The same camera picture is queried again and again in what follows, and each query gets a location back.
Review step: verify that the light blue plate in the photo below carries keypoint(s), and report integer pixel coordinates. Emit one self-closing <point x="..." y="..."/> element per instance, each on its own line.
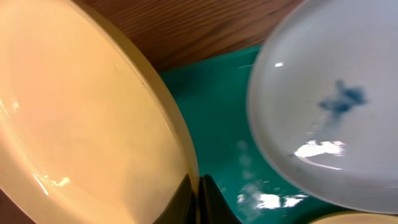
<point x="322" y="102"/>

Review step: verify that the teal plastic tray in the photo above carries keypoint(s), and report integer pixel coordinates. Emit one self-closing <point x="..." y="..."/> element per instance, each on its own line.
<point x="211" y="95"/>

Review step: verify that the yellow-green plate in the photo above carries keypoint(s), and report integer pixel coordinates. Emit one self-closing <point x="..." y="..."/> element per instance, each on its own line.
<point x="89" y="131"/>
<point x="356" y="218"/>

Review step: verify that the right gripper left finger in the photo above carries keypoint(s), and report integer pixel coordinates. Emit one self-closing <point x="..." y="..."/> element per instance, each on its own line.
<point x="182" y="206"/>

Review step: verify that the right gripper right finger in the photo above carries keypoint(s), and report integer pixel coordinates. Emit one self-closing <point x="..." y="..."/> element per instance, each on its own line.
<point x="213" y="207"/>

